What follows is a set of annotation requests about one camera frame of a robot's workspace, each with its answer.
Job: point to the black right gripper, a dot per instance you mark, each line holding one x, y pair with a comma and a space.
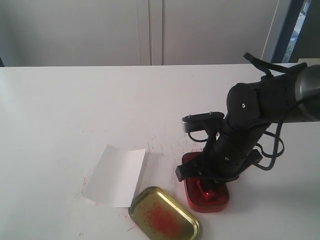
221, 160

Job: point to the red stamp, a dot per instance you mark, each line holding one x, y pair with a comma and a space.
208, 190

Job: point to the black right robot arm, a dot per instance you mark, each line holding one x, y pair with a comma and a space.
283, 95

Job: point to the red ink pad tin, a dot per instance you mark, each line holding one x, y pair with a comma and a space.
195, 200

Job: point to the gold tin lid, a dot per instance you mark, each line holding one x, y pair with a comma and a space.
160, 217

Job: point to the white paper sheet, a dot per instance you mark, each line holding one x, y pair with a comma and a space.
115, 177

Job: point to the grey side table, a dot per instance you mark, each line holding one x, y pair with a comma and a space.
309, 61

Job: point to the white cabinet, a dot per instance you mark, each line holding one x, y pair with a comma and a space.
136, 32

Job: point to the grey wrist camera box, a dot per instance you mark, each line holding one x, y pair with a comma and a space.
202, 122

